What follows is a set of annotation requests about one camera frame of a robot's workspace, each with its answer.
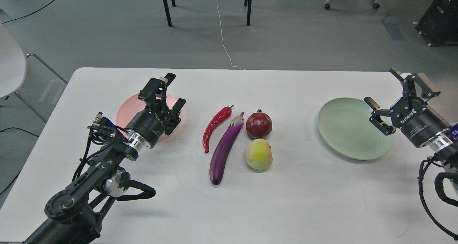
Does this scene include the black table legs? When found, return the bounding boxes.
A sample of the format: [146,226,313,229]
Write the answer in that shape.
[162,0,252,27]

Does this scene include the red pomegranate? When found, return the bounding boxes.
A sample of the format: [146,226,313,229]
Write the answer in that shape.
[245,109,273,139]

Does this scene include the red chili pepper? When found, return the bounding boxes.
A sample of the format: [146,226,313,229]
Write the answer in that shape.
[202,105,234,154]

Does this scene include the yellow green mango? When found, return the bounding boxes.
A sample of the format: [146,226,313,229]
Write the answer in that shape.
[246,138,273,170]

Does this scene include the green plate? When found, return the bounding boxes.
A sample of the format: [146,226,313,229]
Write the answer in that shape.
[317,97,395,161]

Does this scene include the pink plate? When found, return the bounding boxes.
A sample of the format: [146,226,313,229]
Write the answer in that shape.
[116,93,178,143]

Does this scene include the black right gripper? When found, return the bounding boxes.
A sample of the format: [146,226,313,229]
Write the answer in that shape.
[364,68,451,148]

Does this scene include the black equipment case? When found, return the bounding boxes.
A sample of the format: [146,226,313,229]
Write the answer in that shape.
[415,0,458,47]

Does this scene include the white chair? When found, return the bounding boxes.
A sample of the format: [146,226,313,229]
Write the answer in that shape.
[0,25,68,123]

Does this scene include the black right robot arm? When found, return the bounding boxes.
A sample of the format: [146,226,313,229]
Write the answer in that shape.
[364,68,458,240]

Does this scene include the white cable on floor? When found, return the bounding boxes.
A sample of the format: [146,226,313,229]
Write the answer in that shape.
[210,0,245,70]

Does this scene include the purple eggplant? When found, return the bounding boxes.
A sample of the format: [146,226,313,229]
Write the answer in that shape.
[209,112,244,186]

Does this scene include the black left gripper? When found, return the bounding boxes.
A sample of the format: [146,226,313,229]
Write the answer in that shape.
[126,73,186,149]

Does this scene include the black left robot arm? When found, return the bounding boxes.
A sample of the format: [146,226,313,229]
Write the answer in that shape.
[24,73,185,244]

